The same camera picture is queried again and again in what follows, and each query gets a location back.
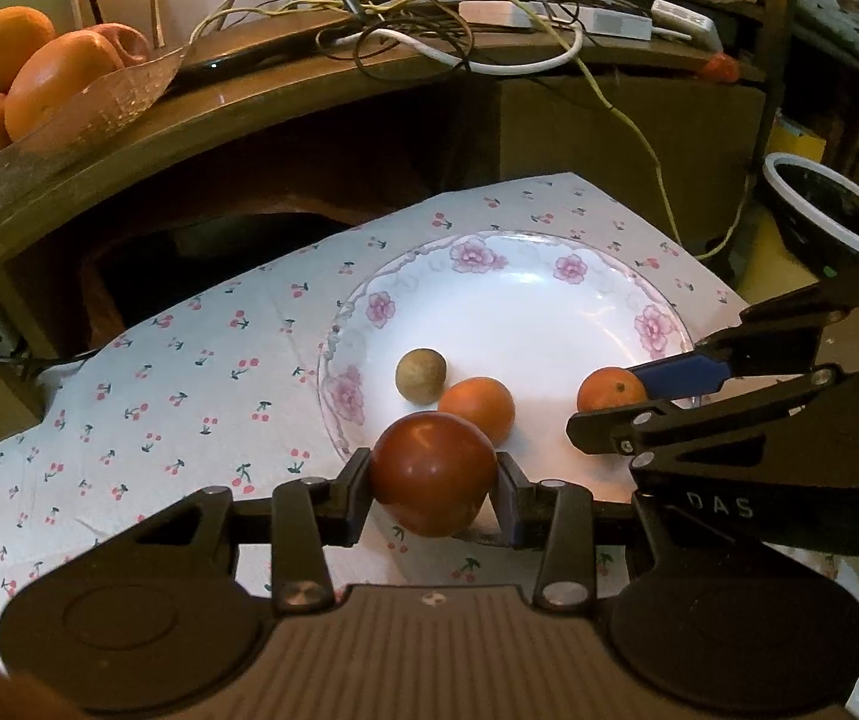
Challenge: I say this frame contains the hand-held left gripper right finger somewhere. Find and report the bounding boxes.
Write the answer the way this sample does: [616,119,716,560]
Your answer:
[493,452,636,612]

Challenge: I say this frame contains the thick white cable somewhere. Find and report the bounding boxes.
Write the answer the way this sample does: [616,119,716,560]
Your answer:
[316,0,584,77]

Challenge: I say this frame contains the red apple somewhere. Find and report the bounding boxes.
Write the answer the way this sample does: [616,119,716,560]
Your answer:
[86,22,151,68]

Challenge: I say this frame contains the cherry print cloth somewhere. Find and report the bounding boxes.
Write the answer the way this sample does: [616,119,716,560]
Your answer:
[0,171,859,720]

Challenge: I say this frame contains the small red object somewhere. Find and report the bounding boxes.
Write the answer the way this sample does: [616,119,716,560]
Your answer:
[698,52,743,86]

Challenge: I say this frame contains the wooden desk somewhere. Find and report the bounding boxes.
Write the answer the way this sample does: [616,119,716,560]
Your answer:
[0,11,771,466]

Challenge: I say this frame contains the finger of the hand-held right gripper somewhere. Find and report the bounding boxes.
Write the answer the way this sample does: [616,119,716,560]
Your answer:
[624,261,859,400]
[565,366,843,477]

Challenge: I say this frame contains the dark red tomato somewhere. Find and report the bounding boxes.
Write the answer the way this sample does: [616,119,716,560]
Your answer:
[369,412,498,539]

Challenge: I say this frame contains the glass fruit bowl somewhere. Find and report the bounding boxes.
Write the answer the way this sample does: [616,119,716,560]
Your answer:
[0,45,190,235]

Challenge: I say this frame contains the white power adapter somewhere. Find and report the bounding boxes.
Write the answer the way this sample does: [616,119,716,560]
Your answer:
[574,5,656,41]
[652,0,723,50]
[459,0,544,33]

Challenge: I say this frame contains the small orange tangerine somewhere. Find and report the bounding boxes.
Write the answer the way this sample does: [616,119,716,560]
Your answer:
[576,366,650,415]

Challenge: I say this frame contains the black bowl with white rim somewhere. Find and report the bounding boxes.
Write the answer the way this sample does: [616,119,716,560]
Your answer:
[762,152,859,280]

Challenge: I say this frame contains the tangled black cable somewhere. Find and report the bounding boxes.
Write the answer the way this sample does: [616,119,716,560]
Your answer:
[313,0,671,80]

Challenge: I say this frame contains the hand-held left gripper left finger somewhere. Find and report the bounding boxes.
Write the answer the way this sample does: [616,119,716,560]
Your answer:
[129,448,374,614]

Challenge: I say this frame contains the dark flat tray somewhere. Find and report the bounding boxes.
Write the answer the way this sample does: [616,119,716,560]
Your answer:
[172,15,374,82]

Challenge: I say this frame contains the white floral plate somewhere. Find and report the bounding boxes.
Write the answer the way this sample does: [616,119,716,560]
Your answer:
[316,231,698,502]

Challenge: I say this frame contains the small brown round fruit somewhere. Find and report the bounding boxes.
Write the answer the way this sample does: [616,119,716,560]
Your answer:
[395,349,447,400]

